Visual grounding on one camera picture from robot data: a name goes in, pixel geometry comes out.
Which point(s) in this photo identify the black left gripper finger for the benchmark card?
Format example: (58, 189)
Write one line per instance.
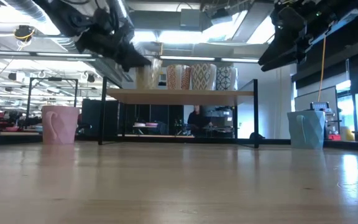
(134, 59)

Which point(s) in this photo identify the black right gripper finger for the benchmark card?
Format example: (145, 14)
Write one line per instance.
(283, 46)
(286, 59)

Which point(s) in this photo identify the yellow patterned mug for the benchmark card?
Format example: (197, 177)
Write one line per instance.
(149, 77)

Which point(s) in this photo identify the orange patterned mug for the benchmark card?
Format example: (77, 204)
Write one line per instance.
(177, 77)

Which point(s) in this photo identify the black geometric patterned white mug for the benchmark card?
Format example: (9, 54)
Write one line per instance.
(227, 79)

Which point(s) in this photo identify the tan diamond patterned mug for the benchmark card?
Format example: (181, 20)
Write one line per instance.
(203, 77)

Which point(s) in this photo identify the blue faceted mug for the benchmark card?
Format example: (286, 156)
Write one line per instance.
(309, 130)

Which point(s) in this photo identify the pink faceted mug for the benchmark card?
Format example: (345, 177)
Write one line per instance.
(64, 127)

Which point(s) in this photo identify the background black robot arm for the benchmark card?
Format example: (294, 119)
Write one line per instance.
(14, 118)

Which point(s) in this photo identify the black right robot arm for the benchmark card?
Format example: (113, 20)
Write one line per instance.
(346, 9)

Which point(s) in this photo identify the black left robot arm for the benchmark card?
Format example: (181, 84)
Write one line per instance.
(61, 18)

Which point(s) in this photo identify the linear ceiling light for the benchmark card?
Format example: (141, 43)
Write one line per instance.
(186, 58)
(239, 59)

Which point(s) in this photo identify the grey ceiling box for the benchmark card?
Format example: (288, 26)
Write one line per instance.
(190, 19)

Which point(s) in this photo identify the black cabinet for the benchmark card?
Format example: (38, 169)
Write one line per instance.
(92, 118)

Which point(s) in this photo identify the black equipment cart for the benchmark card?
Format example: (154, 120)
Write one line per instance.
(222, 123)

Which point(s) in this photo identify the person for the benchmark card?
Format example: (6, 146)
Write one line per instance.
(197, 123)

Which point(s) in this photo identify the red container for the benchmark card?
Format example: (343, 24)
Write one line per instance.
(334, 137)

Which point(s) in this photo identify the yellow container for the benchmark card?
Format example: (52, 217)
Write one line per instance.
(348, 134)

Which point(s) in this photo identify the wooden shelf with black frame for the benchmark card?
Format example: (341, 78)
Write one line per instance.
(179, 97)

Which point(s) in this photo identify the black table frame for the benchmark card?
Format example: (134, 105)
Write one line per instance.
(272, 142)

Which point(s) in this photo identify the silver ventilation duct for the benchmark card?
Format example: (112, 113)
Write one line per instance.
(26, 9)

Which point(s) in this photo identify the black background frame rig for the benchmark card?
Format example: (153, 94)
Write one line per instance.
(29, 99)

